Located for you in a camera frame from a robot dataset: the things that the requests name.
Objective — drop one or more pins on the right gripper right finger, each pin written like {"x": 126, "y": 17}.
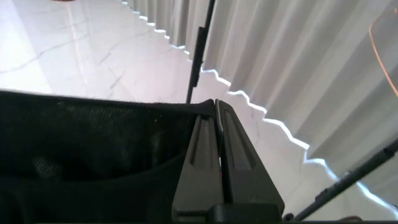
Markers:
{"x": 245, "y": 174}

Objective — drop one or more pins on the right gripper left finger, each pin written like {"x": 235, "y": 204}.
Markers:
{"x": 202, "y": 174}

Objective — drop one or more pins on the black t-shirt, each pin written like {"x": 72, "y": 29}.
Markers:
{"x": 93, "y": 149}

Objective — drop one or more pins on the black clothes rack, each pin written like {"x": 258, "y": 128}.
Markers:
{"x": 199, "y": 46}

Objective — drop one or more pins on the pink clothes hanger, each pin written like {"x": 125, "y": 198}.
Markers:
{"x": 378, "y": 57}

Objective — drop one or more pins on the white curtain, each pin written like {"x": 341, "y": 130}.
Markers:
{"x": 280, "y": 46}

